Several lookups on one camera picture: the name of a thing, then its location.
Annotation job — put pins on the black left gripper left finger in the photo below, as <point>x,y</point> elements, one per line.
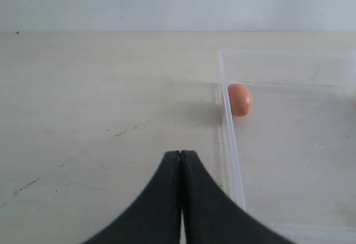
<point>155,215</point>

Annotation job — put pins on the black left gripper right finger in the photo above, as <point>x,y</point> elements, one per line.
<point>210,216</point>

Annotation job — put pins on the brown egg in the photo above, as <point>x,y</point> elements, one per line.
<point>241,99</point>

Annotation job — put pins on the clear plastic tray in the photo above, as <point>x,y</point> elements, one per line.
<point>290,162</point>

